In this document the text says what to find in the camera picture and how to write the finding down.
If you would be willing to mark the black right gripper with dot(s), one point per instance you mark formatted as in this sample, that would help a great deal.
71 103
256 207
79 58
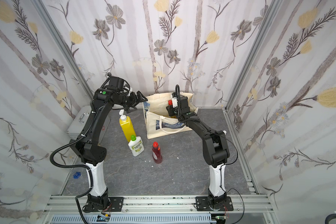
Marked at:
173 109

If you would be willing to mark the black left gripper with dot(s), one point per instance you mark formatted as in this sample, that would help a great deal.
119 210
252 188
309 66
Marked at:
132 99

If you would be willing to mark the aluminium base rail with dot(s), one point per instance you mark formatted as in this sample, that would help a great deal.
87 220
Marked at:
244 209

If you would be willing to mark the large yellow pump soap bottle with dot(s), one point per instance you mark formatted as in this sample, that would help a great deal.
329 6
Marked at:
126 125

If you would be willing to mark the small blue object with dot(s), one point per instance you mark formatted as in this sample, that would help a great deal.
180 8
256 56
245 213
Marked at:
76 175

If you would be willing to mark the white bottle green cap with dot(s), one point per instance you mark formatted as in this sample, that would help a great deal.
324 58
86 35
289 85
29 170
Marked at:
136 145

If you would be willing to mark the cream starry night tote bag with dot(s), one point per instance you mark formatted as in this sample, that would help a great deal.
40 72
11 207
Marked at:
158 122

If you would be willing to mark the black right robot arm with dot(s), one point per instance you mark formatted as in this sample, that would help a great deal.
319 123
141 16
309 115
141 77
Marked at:
214 144

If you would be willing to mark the red dish soap bottle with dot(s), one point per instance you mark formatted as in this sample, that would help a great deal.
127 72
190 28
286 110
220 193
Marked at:
156 150

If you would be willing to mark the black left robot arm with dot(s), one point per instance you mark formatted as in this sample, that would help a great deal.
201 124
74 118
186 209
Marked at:
86 146

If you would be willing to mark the silver metal case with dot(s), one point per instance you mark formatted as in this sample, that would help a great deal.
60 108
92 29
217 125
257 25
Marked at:
80 121

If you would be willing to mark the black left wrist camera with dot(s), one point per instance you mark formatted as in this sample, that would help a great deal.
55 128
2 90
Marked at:
116 84

